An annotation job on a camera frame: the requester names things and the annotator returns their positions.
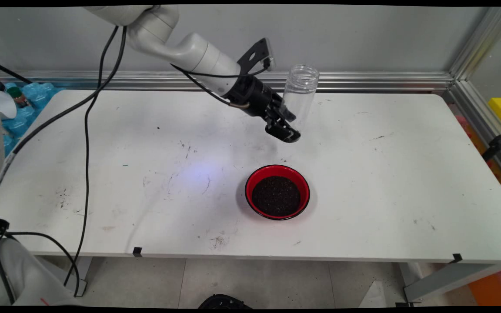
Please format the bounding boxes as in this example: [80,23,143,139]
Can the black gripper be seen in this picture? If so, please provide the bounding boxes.
[227,77,301,143]

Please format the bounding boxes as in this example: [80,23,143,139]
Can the clear plastic jar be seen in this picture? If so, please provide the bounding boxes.
[282,64,320,135]

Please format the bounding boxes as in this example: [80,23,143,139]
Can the red bowl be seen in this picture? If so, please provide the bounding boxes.
[245,164,311,221]

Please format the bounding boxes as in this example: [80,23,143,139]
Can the black granules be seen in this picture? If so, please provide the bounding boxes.
[251,175,302,218]

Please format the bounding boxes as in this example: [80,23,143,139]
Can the black round floor object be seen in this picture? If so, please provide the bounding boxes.
[197,294,253,309]

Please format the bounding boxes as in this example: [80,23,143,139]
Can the black clamp stand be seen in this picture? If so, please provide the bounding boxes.
[482,124,501,162]

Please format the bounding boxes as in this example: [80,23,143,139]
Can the grey table leg beam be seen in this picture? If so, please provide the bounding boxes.
[395,262,501,307]

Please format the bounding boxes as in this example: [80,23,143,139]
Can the white table leg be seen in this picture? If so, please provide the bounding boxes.
[70,256,95,297]

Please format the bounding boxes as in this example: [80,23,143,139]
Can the blue plastic bottle pack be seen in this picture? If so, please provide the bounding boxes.
[3,82,66,157]

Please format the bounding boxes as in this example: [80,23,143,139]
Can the small green-capped bottle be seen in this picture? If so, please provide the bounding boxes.
[6,86,31,108]

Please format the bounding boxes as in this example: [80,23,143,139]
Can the white round lid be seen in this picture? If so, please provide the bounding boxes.
[0,90,17,120]

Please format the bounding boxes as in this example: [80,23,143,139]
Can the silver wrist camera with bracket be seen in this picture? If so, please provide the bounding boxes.
[237,38,276,77]

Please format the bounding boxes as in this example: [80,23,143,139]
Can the aluminium frame rail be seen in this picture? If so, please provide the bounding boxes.
[446,80,501,188]
[0,71,455,93]

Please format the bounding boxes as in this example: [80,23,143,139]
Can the black cable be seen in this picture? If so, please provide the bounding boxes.
[0,26,275,298]
[0,26,251,226]

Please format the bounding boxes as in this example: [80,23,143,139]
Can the aluminium frame post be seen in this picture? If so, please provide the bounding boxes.
[449,7,501,82]

